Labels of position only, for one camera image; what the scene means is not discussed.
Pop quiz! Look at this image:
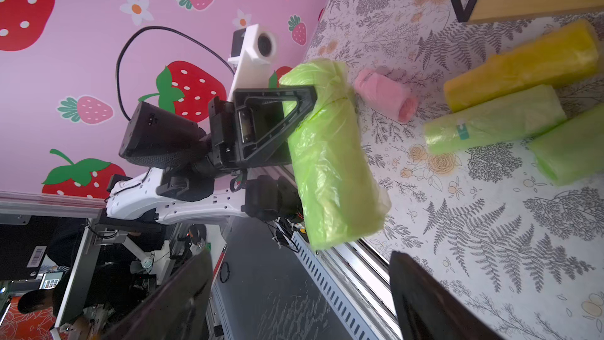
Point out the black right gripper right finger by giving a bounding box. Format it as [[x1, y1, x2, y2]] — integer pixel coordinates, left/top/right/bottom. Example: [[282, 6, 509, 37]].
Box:
[[389, 252, 500, 340]]

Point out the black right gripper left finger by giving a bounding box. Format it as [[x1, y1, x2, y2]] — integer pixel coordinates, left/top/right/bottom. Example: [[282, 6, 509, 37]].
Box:
[[101, 249, 213, 340]]

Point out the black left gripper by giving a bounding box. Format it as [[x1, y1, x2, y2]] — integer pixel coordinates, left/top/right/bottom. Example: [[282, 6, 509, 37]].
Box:
[[209, 86, 317, 170]]

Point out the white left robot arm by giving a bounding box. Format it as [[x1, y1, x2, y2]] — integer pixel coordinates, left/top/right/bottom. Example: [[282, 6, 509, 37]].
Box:
[[106, 86, 317, 224]]

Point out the pink roll far left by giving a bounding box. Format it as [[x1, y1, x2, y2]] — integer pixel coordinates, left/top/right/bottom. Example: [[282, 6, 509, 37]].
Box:
[[353, 69, 418, 123]]

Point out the light green roll with label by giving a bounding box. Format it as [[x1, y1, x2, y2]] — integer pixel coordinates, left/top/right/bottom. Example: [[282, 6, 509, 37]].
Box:
[[423, 85, 567, 155]]

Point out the yellow roll centre top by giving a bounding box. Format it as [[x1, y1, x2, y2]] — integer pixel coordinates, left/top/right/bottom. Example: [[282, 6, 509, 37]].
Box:
[[444, 19, 603, 113]]

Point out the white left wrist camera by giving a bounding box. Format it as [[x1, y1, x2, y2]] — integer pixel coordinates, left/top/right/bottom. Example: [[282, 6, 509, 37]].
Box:
[[227, 25, 277, 94]]

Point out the aluminium front rail frame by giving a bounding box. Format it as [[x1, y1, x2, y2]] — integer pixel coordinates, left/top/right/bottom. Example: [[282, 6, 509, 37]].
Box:
[[290, 231, 403, 339]]

